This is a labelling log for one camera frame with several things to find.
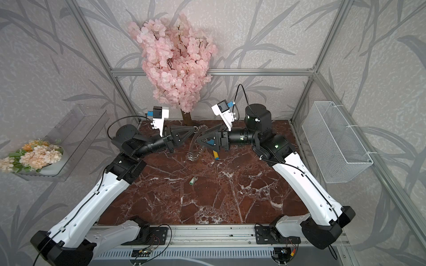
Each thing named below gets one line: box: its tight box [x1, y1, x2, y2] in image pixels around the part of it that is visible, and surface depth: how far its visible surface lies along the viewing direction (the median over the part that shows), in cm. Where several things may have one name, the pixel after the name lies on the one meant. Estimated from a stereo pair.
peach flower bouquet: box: [0, 138, 64, 174], surface depth 50 cm
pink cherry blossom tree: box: [127, 13, 218, 126], surface depth 73 cm
